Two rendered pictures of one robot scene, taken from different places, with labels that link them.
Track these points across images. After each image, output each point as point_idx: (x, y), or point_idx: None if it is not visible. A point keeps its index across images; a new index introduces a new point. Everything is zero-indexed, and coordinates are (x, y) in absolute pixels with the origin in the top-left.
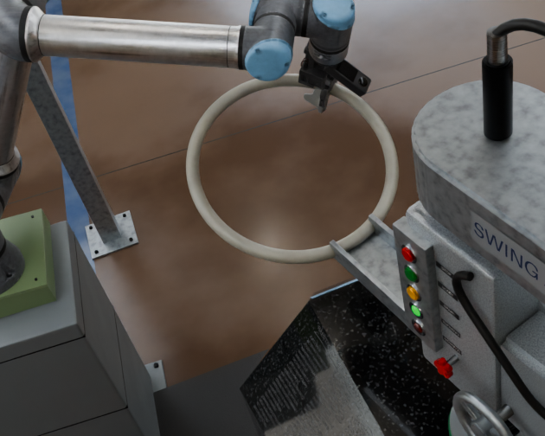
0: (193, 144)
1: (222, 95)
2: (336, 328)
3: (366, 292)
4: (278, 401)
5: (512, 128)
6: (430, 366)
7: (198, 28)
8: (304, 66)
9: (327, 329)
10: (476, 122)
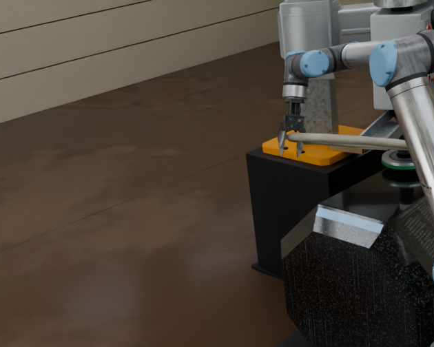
0: (383, 138)
1: (337, 135)
2: (395, 210)
3: (364, 210)
4: None
5: None
6: (390, 186)
7: (363, 42)
8: (299, 117)
9: (399, 212)
10: None
